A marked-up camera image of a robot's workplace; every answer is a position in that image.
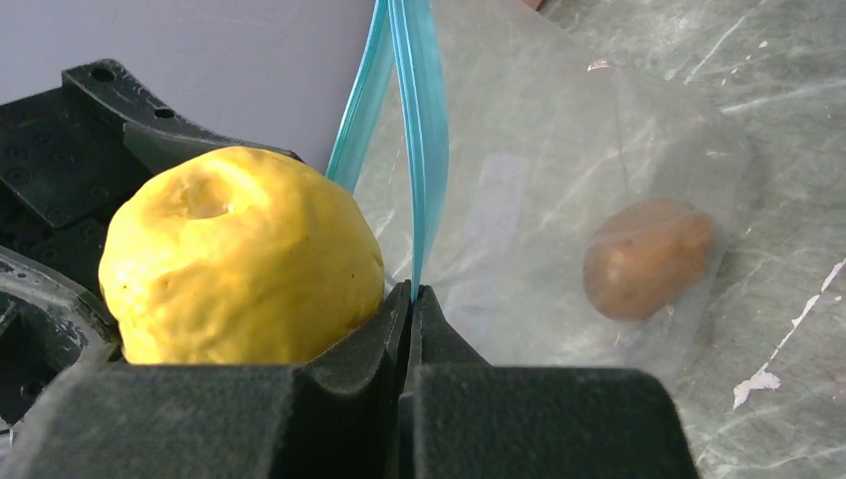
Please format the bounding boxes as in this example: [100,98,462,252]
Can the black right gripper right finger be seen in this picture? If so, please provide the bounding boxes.
[399,286,698,478]

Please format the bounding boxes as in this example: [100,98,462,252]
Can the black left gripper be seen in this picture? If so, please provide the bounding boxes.
[0,58,305,438]

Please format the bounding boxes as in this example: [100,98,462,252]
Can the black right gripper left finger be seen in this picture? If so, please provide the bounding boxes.
[1,282,410,478]

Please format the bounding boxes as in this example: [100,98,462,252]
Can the yellow lemon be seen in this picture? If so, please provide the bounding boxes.
[99,147,384,364]

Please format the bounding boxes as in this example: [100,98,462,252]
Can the clear zip top bag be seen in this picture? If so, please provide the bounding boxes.
[327,1,750,380]

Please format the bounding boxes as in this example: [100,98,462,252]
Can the brown potato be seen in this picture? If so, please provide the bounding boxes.
[583,199,715,322]

